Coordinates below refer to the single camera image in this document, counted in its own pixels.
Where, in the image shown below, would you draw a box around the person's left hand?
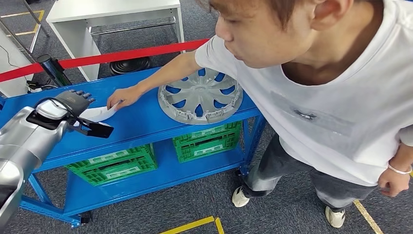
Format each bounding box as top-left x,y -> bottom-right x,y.
377,168 -> 412,198

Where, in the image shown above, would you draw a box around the person's right hand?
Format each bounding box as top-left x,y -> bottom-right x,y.
106,85 -> 143,111

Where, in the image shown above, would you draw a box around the white curved plastic part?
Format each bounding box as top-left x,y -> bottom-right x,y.
73,102 -> 121,127

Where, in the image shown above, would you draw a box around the blue metal shelf rack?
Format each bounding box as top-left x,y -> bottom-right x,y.
0,66 -> 267,228

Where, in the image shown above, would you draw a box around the black round ribbed base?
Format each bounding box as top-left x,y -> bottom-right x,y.
108,57 -> 152,76

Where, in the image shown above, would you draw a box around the red barrier belt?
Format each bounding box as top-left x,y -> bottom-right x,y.
0,39 -> 210,83

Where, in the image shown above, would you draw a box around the yellow floor tape outline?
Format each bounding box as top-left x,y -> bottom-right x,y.
353,200 -> 385,234
159,216 -> 225,234
0,10 -> 45,37

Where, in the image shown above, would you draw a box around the green plastic crate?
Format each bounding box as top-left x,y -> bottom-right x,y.
64,143 -> 155,170
74,155 -> 159,187
174,136 -> 241,164
171,120 -> 243,146

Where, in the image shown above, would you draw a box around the grey wheel cover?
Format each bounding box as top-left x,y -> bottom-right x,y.
157,68 -> 244,126

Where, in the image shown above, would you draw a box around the white table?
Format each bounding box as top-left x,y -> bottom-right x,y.
45,0 -> 185,82

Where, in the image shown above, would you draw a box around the white power strip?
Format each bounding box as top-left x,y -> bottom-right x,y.
25,80 -> 59,94

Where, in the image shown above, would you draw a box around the person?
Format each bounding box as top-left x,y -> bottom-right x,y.
106,0 -> 413,229

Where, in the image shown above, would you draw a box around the white furniture panel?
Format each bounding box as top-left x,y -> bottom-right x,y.
0,30 -> 30,98

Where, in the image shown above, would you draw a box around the white bracelet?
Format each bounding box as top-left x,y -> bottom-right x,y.
387,163 -> 413,176

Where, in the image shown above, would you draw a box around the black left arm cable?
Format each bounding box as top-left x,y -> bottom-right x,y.
34,97 -> 85,130

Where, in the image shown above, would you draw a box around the black stanchion post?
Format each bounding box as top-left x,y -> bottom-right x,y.
36,54 -> 72,87

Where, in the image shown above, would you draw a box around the chrome tube frame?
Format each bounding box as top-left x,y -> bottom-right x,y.
0,0 -> 49,63

